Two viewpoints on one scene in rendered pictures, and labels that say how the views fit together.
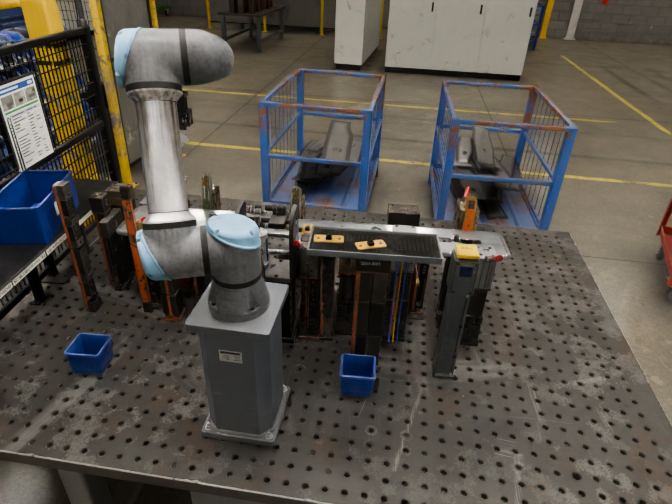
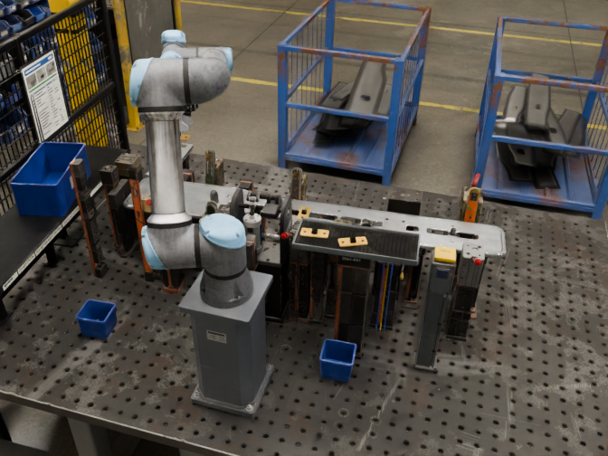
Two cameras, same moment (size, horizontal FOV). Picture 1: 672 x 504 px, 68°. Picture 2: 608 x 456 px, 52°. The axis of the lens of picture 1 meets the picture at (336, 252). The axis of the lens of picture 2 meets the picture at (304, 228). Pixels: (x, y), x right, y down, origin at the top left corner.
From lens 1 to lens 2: 53 cm
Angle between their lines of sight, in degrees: 8
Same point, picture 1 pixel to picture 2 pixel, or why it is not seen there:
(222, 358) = (209, 337)
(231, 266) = (219, 261)
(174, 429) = (167, 394)
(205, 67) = (204, 92)
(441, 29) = not seen: outside the picture
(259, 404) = (241, 379)
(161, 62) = (167, 90)
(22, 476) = (31, 422)
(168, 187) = (169, 194)
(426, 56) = not seen: outside the picture
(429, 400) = (404, 390)
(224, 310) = (212, 297)
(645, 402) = not seen: outside the picture
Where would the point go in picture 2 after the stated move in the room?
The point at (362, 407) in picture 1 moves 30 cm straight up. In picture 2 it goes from (339, 391) to (344, 321)
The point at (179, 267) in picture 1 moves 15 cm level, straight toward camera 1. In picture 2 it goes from (175, 261) to (177, 299)
